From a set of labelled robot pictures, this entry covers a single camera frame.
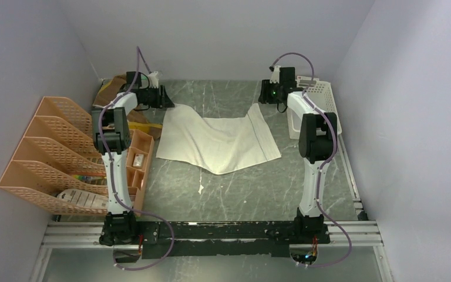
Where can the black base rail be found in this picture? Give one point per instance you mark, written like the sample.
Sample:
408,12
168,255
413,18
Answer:
229,238

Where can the white towel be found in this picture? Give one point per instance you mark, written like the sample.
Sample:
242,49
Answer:
218,145

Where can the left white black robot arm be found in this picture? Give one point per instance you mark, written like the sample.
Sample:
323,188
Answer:
115,141

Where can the aluminium frame rails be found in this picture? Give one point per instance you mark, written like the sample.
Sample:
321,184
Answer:
70,250

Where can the orange file organizer rack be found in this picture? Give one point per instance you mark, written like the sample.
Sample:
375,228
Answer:
55,146

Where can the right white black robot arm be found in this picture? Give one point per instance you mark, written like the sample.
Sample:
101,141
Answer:
317,143

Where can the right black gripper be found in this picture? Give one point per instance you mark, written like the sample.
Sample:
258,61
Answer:
264,97

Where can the brown yellow cloth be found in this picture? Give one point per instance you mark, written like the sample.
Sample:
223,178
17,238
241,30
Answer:
136,119

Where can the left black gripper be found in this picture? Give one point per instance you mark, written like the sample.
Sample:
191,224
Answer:
163,101

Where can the orange compartment tray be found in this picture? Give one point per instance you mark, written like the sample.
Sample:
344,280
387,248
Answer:
139,159

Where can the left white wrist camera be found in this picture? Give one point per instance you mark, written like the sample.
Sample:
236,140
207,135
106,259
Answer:
154,79

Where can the white plastic basket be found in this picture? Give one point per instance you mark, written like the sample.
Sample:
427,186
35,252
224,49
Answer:
319,93

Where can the white patterned pouch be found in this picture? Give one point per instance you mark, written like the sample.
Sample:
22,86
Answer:
83,199

